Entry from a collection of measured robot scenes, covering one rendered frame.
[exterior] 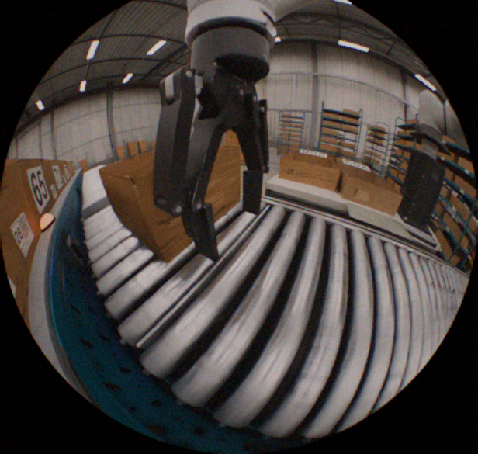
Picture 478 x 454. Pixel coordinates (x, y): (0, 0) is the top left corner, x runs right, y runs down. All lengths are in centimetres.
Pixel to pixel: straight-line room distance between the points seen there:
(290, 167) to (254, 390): 70
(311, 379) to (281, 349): 7
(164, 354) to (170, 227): 20
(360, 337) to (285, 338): 13
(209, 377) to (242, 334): 8
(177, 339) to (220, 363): 7
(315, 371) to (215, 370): 13
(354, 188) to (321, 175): 15
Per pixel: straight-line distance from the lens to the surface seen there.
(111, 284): 35
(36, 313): 19
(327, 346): 24
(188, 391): 23
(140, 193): 21
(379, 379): 32
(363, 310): 30
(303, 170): 67
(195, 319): 22
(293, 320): 23
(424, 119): 93
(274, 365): 21
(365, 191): 65
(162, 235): 25
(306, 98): 981
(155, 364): 24
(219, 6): 16
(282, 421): 24
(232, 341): 21
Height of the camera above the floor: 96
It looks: 34 degrees down
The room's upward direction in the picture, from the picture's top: straight up
